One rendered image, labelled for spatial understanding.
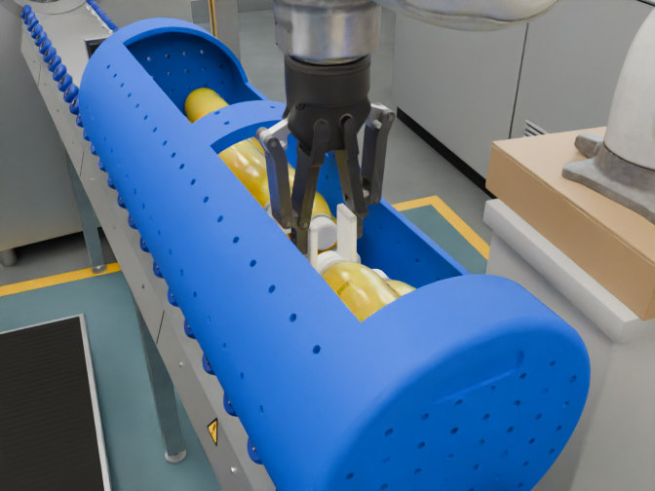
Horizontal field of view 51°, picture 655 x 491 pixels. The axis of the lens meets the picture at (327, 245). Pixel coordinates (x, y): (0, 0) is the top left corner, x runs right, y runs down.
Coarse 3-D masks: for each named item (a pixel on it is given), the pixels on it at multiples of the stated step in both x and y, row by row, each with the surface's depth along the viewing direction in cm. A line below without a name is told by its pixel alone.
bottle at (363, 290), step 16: (320, 272) 69; (336, 272) 66; (352, 272) 65; (368, 272) 66; (336, 288) 65; (352, 288) 64; (368, 288) 63; (384, 288) 63; (352, 304) 63; (368, 304) 62; (384, 304) 61
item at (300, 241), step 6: (294, 210) 66; (276, 216) 65; (294, 216) 65; (294, 222) 66; (294, 228) 66; (294, 234) 67; (300, 234) 67; (306, 234) 67; (294, 240) 67; (300, 240) 67; (306, 240) 67; (300, 246) 67; (306, 246) 68; (306, 252) 68
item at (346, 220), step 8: (344, 208) 69; (344, 216) 69; (352, 216) 68; (344, 224) 69; (352, 224) 68; (344, 232) 70; (352, 232) 69; (344, 240) 70; (352, 240) 69; (344, 248) 71; (352, 248) 70; (344, 256) 72; (352, 256) 70
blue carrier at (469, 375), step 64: (128, 64) 100; (192, 64) 119; (128, 128) 91; (192, 128) 80; (256, 128) 78; (128, 192) 89; (192, 192) 73; (320, 192) 101; (192, 256) 70; (256, 256) 62; (384, 256) 88; (448, 256) 76; (192, 320) 70; (256, 320) 58; (320, 320) 54; (384, 320) 51; (448, 320) 49; (512, 320) 50; (256, 384) 57; (320, 384) 51; (384, 384) 47; (448, 384) 50; (512, 384) 54; (576, 384) 59; (256, 448) 59; (320, 448) 49; (384, 448) 50; (448, 448) 54; (512, 448) 59
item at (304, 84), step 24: (288, 72) 58; (312, 72) 56; (336, 72) 56; (360, 72) 57; (288, 96) 59; (312, 96) 57; (336, 96) 57; (360, 96) 58; (288, 120) 60; (312, 120) 60; (336, 120) 61; (360, 120) 63; (336, 144) 63
